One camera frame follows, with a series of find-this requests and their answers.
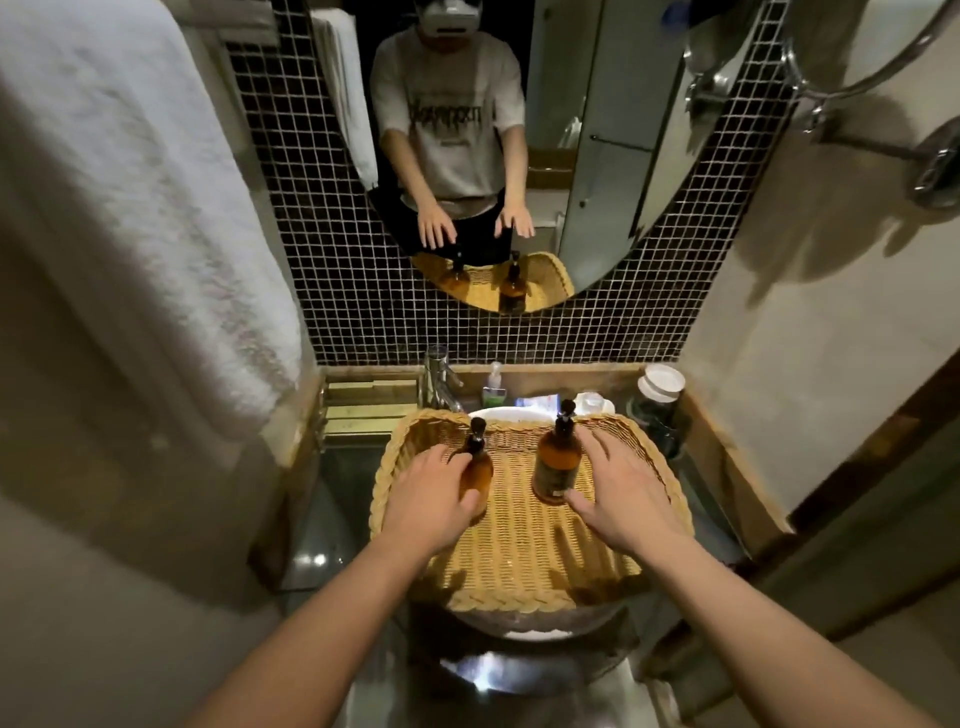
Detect chrome sink faucet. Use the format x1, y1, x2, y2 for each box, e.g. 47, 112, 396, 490
420, 344, 467, 415

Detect chrome wall mounted ring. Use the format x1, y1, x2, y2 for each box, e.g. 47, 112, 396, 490
778, 0, 960, 213

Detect wall mirror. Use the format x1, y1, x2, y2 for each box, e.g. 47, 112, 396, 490
309, 0, 768, 317

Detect person's right forearm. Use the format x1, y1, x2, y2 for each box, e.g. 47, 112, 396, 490
641, 533, 940, 728

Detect glass tumbler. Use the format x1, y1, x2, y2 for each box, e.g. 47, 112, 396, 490
643, 422, 685, 462
625, 392, 674, 434

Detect woven wicker basket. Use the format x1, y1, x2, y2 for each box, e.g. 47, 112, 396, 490
368, 407, 696, 616

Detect person's right hand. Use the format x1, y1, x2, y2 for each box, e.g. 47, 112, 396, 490
563, 424, 685, 561

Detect person's left hand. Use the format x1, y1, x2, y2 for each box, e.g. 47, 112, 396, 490
379, 443, 490, 561

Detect person's left forearm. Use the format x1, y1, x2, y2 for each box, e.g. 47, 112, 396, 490
179, 538, 433, 728

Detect long beige box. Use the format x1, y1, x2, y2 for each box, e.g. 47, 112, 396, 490
325, 404, 418, 422
323, 417, 407, 437

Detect white hanging towel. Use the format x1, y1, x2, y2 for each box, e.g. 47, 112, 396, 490
0, 0, 307, 445

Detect clear hand soap pump bottle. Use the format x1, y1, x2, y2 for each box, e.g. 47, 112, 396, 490
480, 360, 509, 411

